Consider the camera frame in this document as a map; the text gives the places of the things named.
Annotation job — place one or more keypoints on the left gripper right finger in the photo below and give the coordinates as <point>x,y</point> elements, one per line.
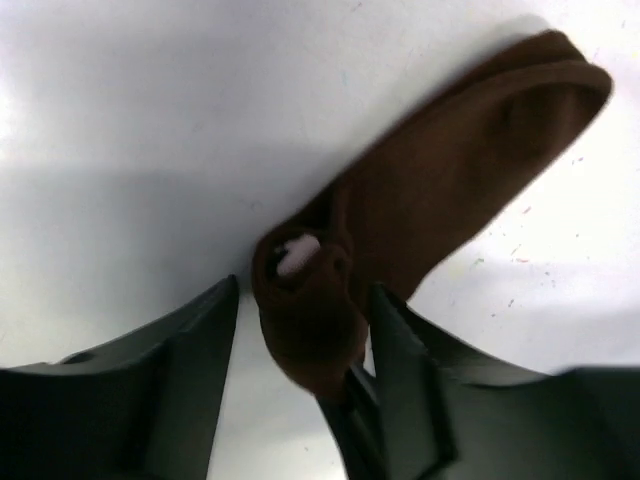
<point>451,411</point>

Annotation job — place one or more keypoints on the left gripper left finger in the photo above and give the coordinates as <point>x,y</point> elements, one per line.
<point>142,406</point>

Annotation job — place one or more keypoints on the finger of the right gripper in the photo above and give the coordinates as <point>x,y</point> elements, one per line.
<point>355,427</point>

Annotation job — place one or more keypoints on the brown striped sock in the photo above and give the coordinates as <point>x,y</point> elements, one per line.
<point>425,189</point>

